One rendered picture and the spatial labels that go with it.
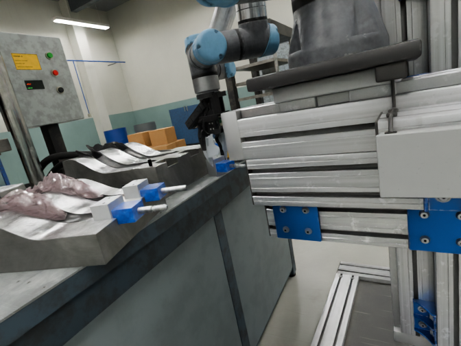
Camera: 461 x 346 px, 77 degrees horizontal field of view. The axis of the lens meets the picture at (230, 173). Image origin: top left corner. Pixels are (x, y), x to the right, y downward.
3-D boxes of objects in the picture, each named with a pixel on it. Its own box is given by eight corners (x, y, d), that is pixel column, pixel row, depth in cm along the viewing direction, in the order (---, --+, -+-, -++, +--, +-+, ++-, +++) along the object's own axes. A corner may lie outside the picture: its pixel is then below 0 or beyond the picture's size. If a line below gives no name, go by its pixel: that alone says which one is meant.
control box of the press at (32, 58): (142, 292, 176) (64, 36, 142) (102, 329, 151) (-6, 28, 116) (117, 287, 187) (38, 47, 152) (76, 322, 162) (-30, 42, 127)
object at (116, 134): (138, 157, 802) (130, 125, 781) (123, 163, 752) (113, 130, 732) (124, 158, 831) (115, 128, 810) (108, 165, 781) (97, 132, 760)
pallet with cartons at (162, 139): (191, 158, 621) (182, 123, 603) (171, 169, 547) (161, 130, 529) (145, 164, 664) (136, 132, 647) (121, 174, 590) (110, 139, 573)
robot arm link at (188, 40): (184, 33, 75) (181, 42, 83) (193, 77, 77) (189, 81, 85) (213, 29, 76) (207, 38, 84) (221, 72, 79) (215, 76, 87)
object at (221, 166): (251, 171, 85) (248, 154, 84) (241, 177, 82) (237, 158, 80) (219, 171, 94) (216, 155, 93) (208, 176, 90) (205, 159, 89)
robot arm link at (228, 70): (226, 77, 115) (204, 82, 120) (239, 76, 124) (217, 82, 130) (223, 56, 113) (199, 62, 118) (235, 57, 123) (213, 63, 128)
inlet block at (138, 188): (192, 195, 64) (186, 171, 63) (185, 203, 60) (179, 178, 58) (139, 202, 67) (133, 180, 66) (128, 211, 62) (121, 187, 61)
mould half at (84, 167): (213, 170, 97) (204, 130, 94) (163, 200, 75) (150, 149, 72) (112, 177, 121) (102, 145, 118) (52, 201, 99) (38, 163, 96)
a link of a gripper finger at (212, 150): (217, 167, 82) (215, 134, 81) (202, 167, 86) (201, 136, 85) (224, 166, 84) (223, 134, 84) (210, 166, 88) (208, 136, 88)
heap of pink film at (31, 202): (110, 192, 69) (100, 160, 67) (54, 225, 52) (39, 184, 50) (21, 205, 74) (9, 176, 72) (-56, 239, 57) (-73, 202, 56)
